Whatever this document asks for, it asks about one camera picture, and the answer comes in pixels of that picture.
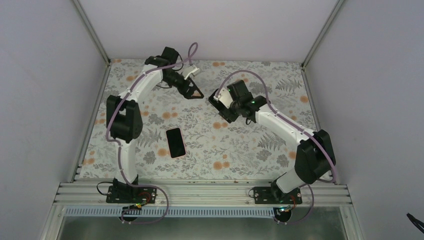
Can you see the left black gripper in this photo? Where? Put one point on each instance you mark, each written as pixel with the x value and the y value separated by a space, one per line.
pixel 188 94

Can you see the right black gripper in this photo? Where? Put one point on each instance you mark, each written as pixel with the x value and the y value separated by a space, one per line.
pixel 229 117

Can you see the phone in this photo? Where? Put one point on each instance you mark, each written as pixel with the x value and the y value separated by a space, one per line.
pixel 176 143

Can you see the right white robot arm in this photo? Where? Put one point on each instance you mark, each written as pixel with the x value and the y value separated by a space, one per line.
pixel 314 154

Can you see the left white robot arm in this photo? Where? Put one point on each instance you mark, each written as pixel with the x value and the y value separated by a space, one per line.
pixel 123 117

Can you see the floral patterned table mat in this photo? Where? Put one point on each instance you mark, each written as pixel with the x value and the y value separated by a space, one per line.
pixel 216 149

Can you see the black object at corner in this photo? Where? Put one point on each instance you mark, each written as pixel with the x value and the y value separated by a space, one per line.
pixel 416 222

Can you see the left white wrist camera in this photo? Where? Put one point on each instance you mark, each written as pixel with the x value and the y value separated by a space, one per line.
pixel 191 70

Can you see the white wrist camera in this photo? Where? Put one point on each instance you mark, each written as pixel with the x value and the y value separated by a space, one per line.
pixel 191 70
pixel 224 97

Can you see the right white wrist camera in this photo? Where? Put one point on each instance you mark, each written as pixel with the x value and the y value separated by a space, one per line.
pixel 224 97

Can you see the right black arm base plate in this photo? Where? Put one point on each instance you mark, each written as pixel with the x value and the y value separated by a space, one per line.
pixel 265 195

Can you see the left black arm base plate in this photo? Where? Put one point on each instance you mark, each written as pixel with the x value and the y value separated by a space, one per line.
pixel 131 195

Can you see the aluminium rail beam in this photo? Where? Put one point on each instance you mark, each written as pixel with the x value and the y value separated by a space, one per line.
pixel 201 193

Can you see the perforated grey cable duct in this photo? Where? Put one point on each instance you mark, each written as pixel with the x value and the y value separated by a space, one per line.
pixel 171 212

